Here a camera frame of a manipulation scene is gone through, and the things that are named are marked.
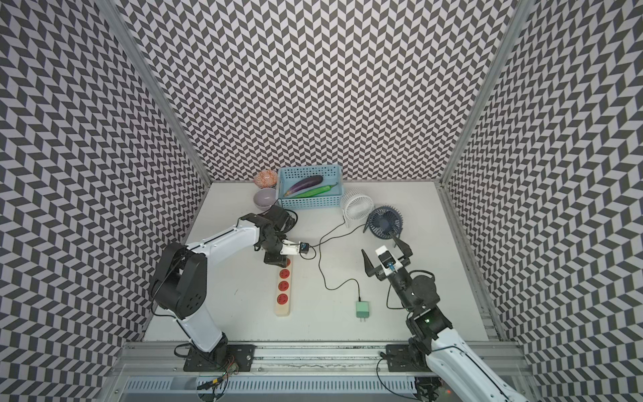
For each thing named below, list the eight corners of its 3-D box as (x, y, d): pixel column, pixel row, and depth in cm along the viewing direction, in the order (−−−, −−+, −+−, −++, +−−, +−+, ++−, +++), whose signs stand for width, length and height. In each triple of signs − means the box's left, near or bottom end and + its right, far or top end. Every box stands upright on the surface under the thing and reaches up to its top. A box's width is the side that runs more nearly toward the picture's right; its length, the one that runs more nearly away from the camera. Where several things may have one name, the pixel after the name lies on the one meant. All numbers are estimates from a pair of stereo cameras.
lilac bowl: (262, 214, 108) (259, 206, 103) (253, 202, 112) (249, 194, 107) (282, 203, 112) (279, 195, 107) (272, 192, 116) (269, 183, 111)
